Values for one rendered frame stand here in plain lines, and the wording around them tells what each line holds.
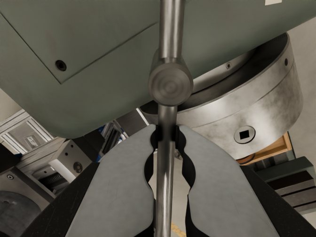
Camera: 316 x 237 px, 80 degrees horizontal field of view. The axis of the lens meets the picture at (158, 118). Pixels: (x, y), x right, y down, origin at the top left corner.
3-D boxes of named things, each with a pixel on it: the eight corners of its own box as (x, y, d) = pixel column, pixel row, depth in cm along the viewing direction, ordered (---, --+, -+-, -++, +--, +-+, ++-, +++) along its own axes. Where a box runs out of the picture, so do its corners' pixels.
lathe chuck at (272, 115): (147, 92, 59) (144, 157, 31) (244, 37, 53) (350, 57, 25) (161, 114, 63) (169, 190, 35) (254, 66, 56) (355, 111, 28)
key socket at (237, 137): (229, 136, 33) (235, 146, 31) (225, 120, 32) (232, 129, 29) (248, 130, 33) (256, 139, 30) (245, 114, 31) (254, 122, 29)
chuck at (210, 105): (141, 82, 58) (132, 142, 30) (240, 25, 51) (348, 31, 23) (147, 92, 59) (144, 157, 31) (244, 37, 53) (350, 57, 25)
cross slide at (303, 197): (202, 201, 86) (204, 211, 82) (306, 169, 74) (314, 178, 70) (217, 223, 93) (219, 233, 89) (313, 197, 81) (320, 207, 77)
